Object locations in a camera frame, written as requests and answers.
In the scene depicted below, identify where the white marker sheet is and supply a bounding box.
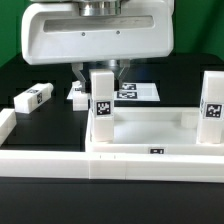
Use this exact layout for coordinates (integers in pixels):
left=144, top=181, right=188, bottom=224
left=66, top=81, right=161, bottom=102

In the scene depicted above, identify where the white U-shaped fence frame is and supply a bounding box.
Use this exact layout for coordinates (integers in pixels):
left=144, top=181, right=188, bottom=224
left=0, top=109, right=224, bottom=182

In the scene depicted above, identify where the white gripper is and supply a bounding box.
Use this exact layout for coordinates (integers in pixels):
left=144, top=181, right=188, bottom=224
left=21, top=0, right=174, bottom=92

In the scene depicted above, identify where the white desk tabletop tray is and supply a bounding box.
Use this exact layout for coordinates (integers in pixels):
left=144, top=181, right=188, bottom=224
left=85, top=107, right=224, bottom=156

